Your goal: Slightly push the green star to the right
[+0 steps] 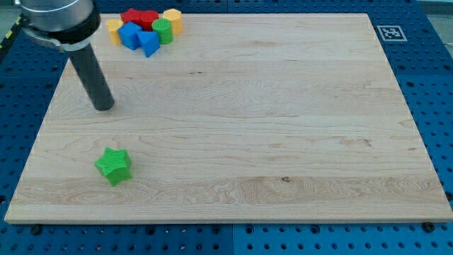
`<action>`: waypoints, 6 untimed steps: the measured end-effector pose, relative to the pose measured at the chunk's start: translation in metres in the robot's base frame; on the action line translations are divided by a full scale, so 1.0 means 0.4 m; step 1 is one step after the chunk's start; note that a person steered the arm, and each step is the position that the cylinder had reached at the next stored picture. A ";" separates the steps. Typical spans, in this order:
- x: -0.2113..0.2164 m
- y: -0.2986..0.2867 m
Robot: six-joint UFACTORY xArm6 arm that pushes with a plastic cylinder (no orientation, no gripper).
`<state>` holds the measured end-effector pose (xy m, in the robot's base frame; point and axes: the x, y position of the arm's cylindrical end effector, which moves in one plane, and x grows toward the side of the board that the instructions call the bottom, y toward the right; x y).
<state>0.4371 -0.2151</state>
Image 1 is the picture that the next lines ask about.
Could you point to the blue cube block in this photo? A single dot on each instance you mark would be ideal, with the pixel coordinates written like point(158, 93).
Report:
point(128, 35)

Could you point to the black bolt bottom left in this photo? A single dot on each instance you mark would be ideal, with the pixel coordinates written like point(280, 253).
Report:
point(35, 229)

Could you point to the red star block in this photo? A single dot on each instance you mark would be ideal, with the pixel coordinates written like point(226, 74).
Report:
point(131, 15)

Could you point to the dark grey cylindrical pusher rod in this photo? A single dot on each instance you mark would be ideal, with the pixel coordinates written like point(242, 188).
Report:
point(90, 73)

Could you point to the black bolt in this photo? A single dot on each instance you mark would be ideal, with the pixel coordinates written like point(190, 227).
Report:
point(428, 227)
point(35, 229)

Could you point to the blue triangular prism block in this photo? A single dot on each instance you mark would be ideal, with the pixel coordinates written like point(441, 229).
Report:
point(149, 42)

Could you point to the green cylinder block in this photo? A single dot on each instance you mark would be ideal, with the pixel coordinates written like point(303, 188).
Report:
point(163, 29)

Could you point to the red cylinder block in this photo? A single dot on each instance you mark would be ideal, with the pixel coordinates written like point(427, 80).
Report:
point(146, 18)

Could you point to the yellow cylinder block left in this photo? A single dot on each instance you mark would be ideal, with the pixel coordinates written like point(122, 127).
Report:
point(113, 26)

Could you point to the yellow hexagonal block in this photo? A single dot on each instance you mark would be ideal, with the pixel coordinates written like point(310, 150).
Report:
point(175, 17)

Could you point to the wooden board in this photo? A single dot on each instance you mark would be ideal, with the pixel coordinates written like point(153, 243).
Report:
point(276, 118)

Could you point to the green star block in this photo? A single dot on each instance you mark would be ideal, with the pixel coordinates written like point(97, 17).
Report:
point(114, 165)

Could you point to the white fiducial marker tag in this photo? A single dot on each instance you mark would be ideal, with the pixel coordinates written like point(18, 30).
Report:
point(391, 33)

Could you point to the black bolt bottom right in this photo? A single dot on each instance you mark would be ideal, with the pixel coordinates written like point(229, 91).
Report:
point(428, 227)

